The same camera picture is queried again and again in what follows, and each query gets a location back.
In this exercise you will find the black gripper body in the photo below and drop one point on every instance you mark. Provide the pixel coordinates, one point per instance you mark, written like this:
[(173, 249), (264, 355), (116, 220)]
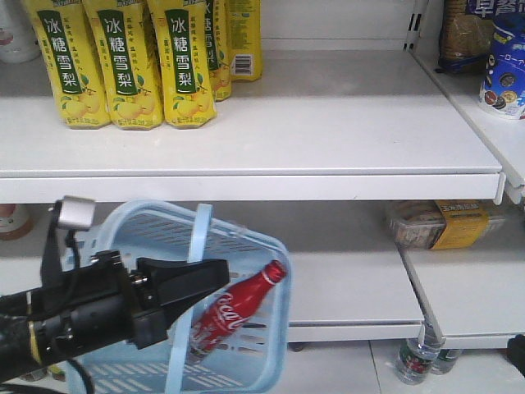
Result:
[(88, 308)]

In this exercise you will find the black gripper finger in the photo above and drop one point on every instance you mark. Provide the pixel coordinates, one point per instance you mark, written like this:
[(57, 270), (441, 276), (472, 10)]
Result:
[(173, 287)]

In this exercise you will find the red coca cola bottle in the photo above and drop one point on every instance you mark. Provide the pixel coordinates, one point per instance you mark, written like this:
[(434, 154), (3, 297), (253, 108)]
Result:
[(234, 307)]

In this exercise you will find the light blue plastic basket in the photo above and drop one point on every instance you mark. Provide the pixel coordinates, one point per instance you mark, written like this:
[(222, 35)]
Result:
[(249, 361)]

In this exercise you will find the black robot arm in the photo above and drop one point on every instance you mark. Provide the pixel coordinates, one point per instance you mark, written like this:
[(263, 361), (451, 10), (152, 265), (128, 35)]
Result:
[(16, 358)]

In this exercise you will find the yellow pear drink bottle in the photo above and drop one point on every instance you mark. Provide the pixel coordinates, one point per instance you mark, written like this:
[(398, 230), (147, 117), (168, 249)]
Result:
[(186, 87), (67, 44), (125, 40)]

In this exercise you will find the white metal shelving unit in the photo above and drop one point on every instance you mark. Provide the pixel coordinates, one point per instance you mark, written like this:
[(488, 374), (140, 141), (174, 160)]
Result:
[(350, 108)]

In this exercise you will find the clear water bottle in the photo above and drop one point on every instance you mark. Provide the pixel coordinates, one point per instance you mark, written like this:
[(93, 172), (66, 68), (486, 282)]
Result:
[(416, 356)]

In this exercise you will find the yellow labelled pastry box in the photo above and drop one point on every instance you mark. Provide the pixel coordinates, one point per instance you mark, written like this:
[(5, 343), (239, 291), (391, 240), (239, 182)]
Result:
[(442, 224)]

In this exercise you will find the blue cookie cup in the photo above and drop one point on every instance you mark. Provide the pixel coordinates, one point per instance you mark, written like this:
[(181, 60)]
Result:
[(502, 90)]

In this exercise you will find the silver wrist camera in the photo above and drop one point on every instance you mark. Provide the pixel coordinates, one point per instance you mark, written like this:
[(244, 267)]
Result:
[(75, 213)]

